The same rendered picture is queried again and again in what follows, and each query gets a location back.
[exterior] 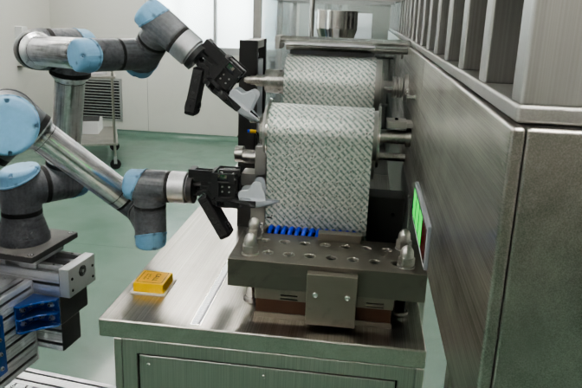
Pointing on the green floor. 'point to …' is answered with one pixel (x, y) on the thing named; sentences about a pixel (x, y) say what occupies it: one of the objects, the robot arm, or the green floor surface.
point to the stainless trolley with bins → (97, 133)
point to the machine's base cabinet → (245, 369)
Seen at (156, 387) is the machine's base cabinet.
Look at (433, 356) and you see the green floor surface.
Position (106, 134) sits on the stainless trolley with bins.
